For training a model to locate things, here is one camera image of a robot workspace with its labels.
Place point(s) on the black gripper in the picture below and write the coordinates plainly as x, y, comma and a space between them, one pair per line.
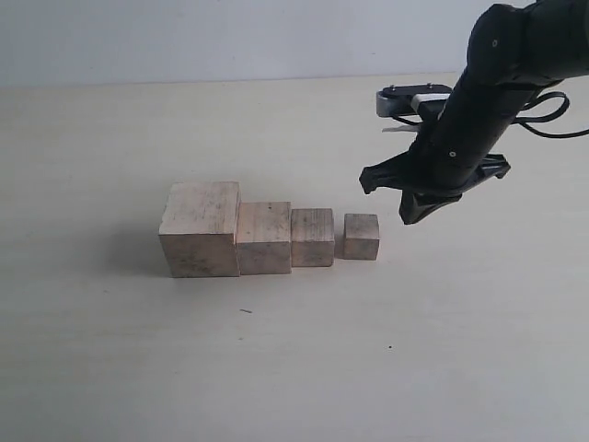
447, 157

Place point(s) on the smallest wooden cube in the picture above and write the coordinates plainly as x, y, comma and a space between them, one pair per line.
361, 237

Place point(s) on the third largest wooden cube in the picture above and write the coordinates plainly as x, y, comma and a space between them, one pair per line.
312, 237

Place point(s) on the second largest wooden cube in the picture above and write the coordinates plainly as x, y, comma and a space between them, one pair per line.
264, 238

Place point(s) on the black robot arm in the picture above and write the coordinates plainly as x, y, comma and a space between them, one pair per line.
515, 58

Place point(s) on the white zip tie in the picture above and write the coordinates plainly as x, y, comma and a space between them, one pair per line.
403, 128

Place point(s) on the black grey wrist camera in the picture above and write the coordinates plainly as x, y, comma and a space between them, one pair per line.
405, 100

